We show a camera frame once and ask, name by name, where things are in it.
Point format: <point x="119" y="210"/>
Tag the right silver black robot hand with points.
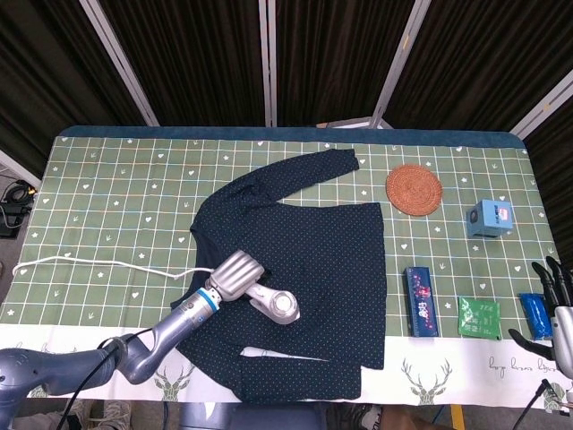
<point x="564" y="331"/>

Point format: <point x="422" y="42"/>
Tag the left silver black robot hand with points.
<point x="237" y="275"/>

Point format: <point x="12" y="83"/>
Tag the white handheld garment steamer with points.
<point x="277" y="307"/>

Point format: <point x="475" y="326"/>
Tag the blue plastic packet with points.
<point x="536" y="315"/>

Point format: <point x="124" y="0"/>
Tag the navy dotted long-sleeve shirt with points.
<point x="313" y="251"/>

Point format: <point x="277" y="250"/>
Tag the green square packet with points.
<point x="479" y="318"/>

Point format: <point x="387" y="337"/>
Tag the light blue cube box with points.
<point x="490" y="219"/>

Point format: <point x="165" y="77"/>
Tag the dark brown pleated curtain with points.
<point x="197" y="58"/>
<point x="45" y="67"/>
<point x="336" y="58"/>
<point x="555" y="188"/>
<point x="483" y="58"/>

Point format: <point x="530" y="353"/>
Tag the teal table cover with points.
<point x="224" y="132"/>

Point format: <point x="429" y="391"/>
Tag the dark blue chair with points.
<point x="268" y="416"/>

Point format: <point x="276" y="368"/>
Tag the long dark blue box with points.
<point x="421" y="302"/>

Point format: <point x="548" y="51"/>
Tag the green checked tablecloth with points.
<point x="112" y="188"/>

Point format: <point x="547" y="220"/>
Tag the grey patterned shoe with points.
<point x="114" y="414"/>
<point x="82" y="414"/>

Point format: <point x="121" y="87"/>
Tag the white partition base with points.
<point x="344" y="123"/>

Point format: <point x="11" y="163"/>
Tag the round orange woven coaster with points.
<point x="414" y="190"/>

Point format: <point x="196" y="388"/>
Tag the black white shoe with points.
<point x="373" y="418"/>

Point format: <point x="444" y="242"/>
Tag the black power adapter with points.
<point x="11" y="219"/>

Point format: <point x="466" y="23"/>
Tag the white partition post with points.
<point x="121" y="67"/>
<point x="18" y="168"/>
<point x="268" y="62"/>
<point x="544" y="107"/>
<point x="398" y="62"/>

